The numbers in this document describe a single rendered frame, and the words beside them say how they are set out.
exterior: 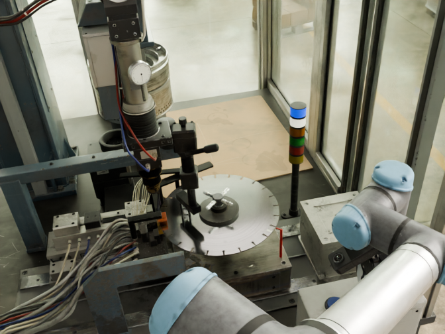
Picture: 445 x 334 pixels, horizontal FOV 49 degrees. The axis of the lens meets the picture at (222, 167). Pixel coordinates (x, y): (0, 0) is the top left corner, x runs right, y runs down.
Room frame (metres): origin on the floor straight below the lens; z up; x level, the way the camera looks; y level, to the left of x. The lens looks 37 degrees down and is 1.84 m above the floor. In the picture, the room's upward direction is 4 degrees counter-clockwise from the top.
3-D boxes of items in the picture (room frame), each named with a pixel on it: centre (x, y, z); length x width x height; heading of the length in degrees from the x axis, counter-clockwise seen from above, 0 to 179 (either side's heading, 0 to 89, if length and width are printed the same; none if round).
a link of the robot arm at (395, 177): (0.72, -0.32, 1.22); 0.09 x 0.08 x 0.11; 133
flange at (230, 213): (1.00, 0.02, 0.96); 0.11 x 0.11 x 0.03
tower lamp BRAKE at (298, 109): (1.19, -0.22, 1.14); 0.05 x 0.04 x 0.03; 10
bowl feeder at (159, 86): (1.73, 0.33, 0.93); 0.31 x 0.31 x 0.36
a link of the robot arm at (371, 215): (0.64, -0.26, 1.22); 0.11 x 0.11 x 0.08; 43
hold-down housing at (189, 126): (0.96, 0.08, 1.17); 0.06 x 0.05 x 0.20; 91
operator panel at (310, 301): (0.73, -0.31, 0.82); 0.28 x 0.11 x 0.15; 100
